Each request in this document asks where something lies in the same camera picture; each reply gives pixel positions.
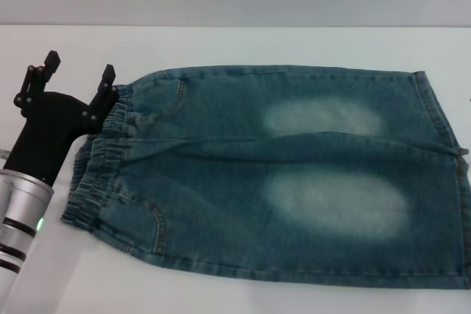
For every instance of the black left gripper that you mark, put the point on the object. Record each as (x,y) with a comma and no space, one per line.
(48,126)

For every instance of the blue denim shorts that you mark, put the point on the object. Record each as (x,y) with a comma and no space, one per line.
(257,167)

